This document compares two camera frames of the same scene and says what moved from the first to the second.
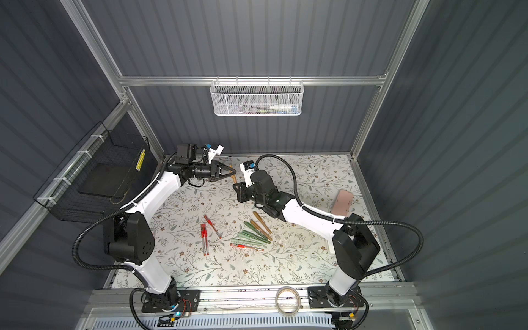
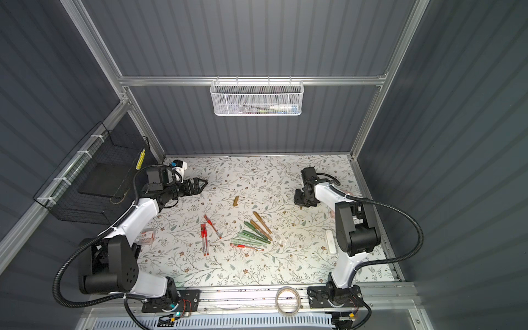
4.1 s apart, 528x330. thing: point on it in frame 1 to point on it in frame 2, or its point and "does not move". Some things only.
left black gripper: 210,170 to 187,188
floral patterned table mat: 205,238 does not move
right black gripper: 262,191 to 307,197
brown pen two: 262,222 does not move
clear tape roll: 298,303 does not move
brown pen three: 255,225 does not move
